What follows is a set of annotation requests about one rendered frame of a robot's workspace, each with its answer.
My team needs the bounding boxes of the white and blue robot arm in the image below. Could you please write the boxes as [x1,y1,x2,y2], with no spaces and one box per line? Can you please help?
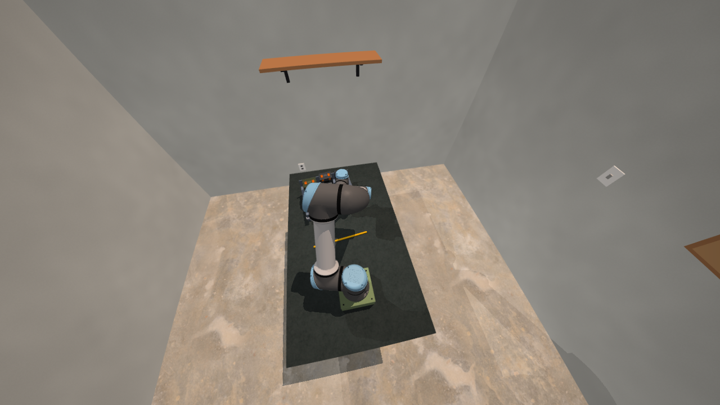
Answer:
[302,169,371,302]

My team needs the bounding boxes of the olive green storage case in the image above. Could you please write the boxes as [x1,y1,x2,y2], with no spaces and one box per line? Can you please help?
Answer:
[302,177,317,190]

